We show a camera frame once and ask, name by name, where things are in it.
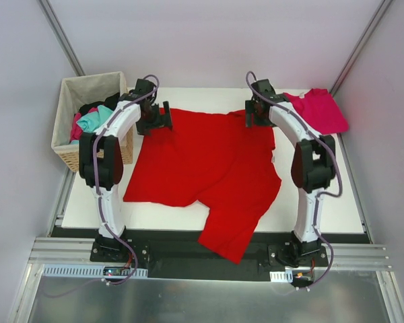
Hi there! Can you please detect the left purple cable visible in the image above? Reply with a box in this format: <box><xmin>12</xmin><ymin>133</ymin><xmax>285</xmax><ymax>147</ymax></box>
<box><xmin>40</xmin><ymin>73</ymin><xmax>160</xmax><ymax>298</ymax></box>

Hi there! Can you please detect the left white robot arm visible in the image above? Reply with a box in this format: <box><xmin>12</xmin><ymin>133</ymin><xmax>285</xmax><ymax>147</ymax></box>
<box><xmin>79</xmin><ymin>74</ymin><xmax>172</xmax><ymax>262</ymax></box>

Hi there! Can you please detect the magenta t shirt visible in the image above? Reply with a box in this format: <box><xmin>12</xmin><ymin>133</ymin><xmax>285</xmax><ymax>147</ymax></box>
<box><xmin>284</xmin><ymin>88</ymin><xmax>349</xmax><ymax>135</ymax></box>

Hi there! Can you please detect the right white cable duct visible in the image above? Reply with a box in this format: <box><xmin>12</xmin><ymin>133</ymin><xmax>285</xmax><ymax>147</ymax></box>
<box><xmin>269</xmin><ymin>270</ymin><xmax>293</xmax><ymax>283</ymax></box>

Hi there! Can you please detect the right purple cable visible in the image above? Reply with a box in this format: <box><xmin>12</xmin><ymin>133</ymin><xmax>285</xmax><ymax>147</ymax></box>
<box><xmin>244</xmin><ymin>70</ymin><xmax>344</xmax><ymax>297</ymax></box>

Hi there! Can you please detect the left white cable duct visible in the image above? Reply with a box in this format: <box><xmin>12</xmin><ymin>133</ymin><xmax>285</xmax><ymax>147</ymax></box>
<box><xmin>43</xmin><ymin>264</ymin><xmax>133</xmax><ymax>279</ymax></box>

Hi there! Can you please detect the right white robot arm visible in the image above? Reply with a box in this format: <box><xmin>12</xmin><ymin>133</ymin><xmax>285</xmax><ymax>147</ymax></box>
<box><xmin>245</xmin><ymin>79</ymin><xmax>338</xmax><ymax>268</ymax></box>

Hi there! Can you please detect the teal t shirt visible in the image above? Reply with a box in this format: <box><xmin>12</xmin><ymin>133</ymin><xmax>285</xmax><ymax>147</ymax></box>
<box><xmin>70</xmin><ymin>105</ymin><xmax>113</xmax><ymax>142</ymax></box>

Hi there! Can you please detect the pink t shirt in basket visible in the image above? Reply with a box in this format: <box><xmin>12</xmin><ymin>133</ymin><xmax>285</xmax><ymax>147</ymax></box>
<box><xmin>69</xmin><ymin>108</ymin><xmax>100</xmax><ymax>144</ymax></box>

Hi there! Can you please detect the black t shirt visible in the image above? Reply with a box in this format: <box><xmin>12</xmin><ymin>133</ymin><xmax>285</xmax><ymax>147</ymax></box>
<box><xmin>78</xmin><ymin>92</ymin><xmax>120</xmax><ymax>116</ymax></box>

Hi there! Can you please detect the red t shirt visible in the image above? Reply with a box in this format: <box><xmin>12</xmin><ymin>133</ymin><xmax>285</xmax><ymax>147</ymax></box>
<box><xmin>123</xmin><ymin>109</ymin><xmax>281</xmax><ymax>264</ymax></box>

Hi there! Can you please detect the purple cable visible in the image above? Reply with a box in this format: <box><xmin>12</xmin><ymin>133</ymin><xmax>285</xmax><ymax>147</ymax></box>
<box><xmin>244</xmin><ymin>70</ymin><xmax>344</xmax><ymax>297</ymax></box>
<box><xmin>40</xmin><ymin>73</ymin><xmax>160</xmax><ymax>298</ymax></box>

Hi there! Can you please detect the white cable duct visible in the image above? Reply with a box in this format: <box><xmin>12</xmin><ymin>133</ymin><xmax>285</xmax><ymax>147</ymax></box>
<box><xmin>43</xmin><ymin>264</ymin><xmax>133</xmax><ymax>279</ymax></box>
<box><xmin>269</xmin><ymin>270</ymin><xmax>293</xmax><ymax>283</ymax></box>

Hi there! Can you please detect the wicker basket with cloth liner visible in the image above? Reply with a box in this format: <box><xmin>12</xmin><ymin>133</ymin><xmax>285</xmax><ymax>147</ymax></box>
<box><xmin>51</xmin><ymin>71</ymin><xmax>127</xmax><ymax>172</ymax></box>

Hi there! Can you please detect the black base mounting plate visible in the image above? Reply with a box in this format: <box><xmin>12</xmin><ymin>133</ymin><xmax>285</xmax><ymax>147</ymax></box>
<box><xmin>50</xmin><ymin>228</ymin><xmax>328</xmax><ymax>281</ymax></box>

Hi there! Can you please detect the aluminium frame rail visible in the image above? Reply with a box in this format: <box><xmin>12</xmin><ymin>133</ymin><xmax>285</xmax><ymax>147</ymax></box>
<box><xmin>28</xmin><ymin>236</ymin><xmax>98</xmax><ymax>260</ymax></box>

